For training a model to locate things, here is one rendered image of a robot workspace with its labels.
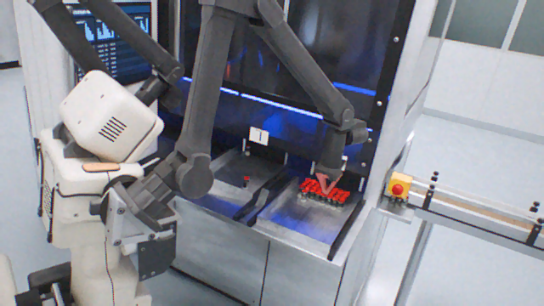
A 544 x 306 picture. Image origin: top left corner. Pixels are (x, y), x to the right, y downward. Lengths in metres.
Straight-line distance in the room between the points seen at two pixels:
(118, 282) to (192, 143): 0.47
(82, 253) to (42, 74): 0.66
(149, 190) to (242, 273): 1.28
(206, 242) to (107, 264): 1.01
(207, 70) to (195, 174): 0.21
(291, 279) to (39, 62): 1.34
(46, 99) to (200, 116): 0.80
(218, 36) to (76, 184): 0.42
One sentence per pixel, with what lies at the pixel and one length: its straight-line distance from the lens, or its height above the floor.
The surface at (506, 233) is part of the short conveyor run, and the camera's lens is 1.69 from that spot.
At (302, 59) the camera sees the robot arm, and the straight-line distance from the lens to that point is 0.92.
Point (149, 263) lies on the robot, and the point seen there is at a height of 0.94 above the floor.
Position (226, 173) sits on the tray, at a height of 0.88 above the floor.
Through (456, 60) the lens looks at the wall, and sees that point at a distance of 6.03.
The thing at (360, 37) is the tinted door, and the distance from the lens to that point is 1.43.
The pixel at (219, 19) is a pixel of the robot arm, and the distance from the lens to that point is 0.80.
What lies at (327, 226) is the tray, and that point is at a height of 0.88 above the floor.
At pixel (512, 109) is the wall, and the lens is 6.15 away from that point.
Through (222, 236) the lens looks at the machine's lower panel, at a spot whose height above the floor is 0.43.
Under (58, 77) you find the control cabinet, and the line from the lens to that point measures 1.47.
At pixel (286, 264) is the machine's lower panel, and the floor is 0.44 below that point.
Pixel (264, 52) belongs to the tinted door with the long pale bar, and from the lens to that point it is 1.57.
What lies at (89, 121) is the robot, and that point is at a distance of 0.91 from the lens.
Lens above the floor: 1.67
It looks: 25 degrees down
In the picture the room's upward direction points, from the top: 8 degrees clockwise
